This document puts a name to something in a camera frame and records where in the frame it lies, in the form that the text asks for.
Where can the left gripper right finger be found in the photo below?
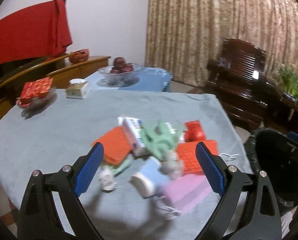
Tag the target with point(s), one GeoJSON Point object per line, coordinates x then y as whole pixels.
{"type": "Point", "coordinates": [260, 217]}

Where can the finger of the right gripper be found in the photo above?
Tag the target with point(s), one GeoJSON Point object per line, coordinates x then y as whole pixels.
{"type": "Point", "coordinates": [293, 136]}

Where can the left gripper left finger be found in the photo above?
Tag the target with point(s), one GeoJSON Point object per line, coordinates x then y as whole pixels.
{"type": "Point", "coordinates": [38, 216]}

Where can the pink face mask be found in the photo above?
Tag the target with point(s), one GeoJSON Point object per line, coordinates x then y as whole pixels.
{"type": "Point", "coordinates": [181, 195]}

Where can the red plastic bag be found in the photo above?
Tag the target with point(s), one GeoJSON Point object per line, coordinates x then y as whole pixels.
{"type": "Point", "coordinates": [194, 131]}

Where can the orange foam net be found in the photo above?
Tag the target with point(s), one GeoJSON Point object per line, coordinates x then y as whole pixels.
{"type": "Point", "coordinates": [187, 153]}
{"type": "Point", "coordinates": [116, 146]}

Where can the white tissue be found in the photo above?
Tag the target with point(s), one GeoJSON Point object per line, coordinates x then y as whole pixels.
{"type": "Point", "coordinates": [172, 166]}

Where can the white blue medicine box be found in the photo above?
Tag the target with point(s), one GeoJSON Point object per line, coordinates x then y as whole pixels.
{"type": "Point", "coordinates": [132, 127]}

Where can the black lined trash bin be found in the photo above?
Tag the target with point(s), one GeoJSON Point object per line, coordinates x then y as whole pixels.
{"type": "Point", "coordinates": [255, 149]}

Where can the dark wooden side table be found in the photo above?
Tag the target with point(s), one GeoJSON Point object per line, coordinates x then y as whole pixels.
{"type": "Point", "coordinates": [281, 115]}

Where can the green potted plant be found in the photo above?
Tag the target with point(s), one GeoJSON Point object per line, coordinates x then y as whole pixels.
{"type": "Point", "coordinates": [289, 80]}

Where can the small crumpled tissue ball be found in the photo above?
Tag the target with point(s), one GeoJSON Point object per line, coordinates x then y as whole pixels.
{"type": "Point", "coordinates": [106, 179]}

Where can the dark wooden armchair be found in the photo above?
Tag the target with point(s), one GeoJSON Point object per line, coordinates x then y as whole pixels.
{"type": "Point", "coordinates": [237, 79]}

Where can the small glass dish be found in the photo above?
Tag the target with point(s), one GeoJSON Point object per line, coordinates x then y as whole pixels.
{"type": "Point", "coordinates": [38, 103]}

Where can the red snack packet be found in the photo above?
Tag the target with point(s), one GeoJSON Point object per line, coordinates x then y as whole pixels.
{"type": "Point", "coordinates": [35, 89]}

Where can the white tissue box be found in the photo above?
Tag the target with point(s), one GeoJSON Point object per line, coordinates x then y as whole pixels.
{"type": "Point", "coordinates": [78, 89]}

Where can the wooden TV cabinet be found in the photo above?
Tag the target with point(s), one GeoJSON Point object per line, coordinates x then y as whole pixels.
{"type": "Point", "coordinates": [12, 83]}

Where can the glass fruit bowl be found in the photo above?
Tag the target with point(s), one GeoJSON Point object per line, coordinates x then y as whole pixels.
{"type": "Point", "coordinates": [119, 80]}

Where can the blue table cloth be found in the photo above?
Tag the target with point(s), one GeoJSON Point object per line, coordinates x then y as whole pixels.
{"type": "Point", "coordinates": [149, 79]}

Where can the beige patterned curtain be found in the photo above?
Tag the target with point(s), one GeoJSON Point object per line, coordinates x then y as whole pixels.
{"type": "Point", "coordinates": [182, 35]}

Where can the red basket ornament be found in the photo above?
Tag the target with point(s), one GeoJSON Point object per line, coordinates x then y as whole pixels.
{"type": "Point", "coordinates": [79, 56]}

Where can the red apples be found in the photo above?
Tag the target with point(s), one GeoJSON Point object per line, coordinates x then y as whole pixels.
{"type": "Point", "coordinates": [120, 66]}

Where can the red cloth cover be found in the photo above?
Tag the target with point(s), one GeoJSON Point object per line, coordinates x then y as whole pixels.
{"type": "Point", "coordinates": [36, 31]}

